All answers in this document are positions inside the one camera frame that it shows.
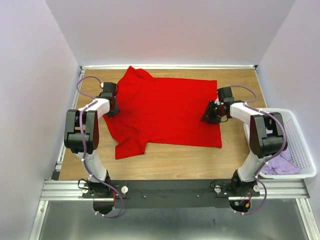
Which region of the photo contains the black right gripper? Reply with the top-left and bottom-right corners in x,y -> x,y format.
200,100 -> 225,125

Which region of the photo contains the red t-shirt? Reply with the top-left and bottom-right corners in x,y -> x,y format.
104,66 -> 222,160

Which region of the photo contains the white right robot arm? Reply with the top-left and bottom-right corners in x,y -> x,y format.
201,100 -> 288,196

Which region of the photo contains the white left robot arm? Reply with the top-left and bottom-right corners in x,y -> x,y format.
64,96 -> 120,198

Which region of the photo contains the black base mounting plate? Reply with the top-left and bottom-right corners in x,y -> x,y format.
78,179 -> 260,212

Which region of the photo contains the lavender t-shirt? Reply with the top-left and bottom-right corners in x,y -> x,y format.
261,147 -> 300,175

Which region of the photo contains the white plastic laundry basket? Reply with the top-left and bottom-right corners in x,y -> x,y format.
243,108 -> 317,180

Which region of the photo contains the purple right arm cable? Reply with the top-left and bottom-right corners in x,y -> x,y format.
228,85 -> 288,216

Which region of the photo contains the aluminium frame rail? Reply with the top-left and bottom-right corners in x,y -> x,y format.
40,179 -> 310,201

